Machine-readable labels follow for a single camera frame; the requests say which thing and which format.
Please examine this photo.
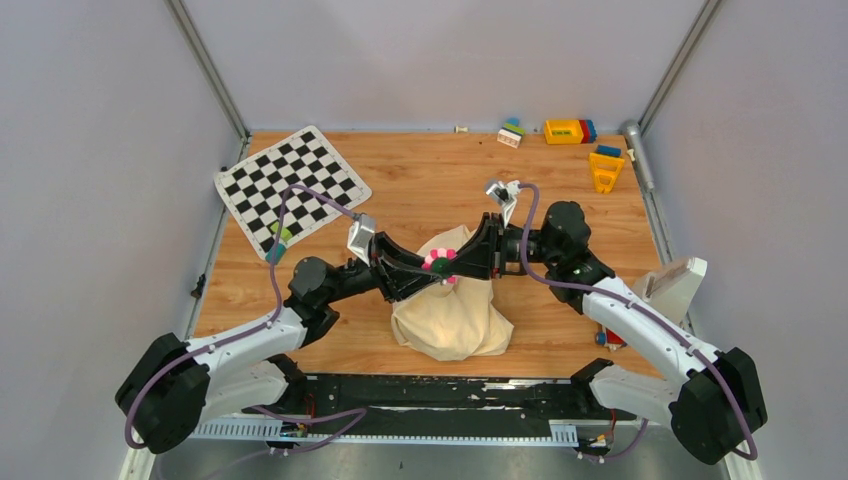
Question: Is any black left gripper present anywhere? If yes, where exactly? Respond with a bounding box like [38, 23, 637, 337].
[321, 231, 442, 305]

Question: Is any yellow toy frame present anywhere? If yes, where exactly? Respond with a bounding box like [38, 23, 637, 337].
[588, 153, 625, 194]

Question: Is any cream yellow garment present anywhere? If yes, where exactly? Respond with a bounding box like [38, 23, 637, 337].
[390, 225, 516, 362]

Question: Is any colourful toy car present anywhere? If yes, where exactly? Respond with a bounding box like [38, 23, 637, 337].
[595, 327, 628, 351]

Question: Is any pink flower brooch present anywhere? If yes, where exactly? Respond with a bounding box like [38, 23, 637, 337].
[421, 248, 457, 285]

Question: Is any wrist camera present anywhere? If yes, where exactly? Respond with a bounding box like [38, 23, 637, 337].
[484, 180, 521, 226]
[347, 213, 376, 265]

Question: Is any white toy brick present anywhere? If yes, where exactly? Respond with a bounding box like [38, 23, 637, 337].
[496, 128, 523, 149]

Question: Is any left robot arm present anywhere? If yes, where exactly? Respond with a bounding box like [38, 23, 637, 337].
[115, 233, 451, 454]

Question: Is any yellow toy bin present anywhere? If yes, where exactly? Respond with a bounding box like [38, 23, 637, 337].
[543, 119, 586, 145]

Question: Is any grey metal cylinder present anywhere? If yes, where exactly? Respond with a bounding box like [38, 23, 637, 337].
[621, 120, 656, 192]

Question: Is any teal block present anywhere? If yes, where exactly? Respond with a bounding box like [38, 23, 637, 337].
[265, 243, 287, 265]

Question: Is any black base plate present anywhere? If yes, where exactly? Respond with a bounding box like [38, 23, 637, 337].
[266, 374, 635, 438]

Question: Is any green blue brick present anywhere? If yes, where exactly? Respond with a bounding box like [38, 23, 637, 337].
[502, 117, 526, 136]

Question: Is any purple cable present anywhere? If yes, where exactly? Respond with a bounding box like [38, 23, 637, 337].
[517, 182, 759, 462]
[124, 184, 369, 458]

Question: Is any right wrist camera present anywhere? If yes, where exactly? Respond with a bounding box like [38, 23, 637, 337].
[484, 180, 521, 226]

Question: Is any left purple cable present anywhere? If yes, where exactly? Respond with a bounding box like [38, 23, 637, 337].
[124, 184, 369, 458]

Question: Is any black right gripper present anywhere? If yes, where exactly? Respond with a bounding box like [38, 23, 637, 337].
[441, 213, 560, 280]

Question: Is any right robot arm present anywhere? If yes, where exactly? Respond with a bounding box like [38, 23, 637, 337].
[433, 201, 768, 465]

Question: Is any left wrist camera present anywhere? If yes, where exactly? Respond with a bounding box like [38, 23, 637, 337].
[347, 213, 376, 265]

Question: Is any blue toy brick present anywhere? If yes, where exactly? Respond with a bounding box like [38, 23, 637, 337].
[595, 144, 622, 158]

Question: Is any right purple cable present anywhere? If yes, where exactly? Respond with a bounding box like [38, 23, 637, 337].
[517, 182, 759, 462]

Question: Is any red blue brick stack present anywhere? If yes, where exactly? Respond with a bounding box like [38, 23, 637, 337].
[579, 119, 597, 144]

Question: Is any lime green block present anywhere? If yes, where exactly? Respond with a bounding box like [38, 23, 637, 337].
[269, 221, 292, 243]

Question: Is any black white chessboard mat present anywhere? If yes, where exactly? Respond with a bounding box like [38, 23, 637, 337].
[214, 125, 372, 261]

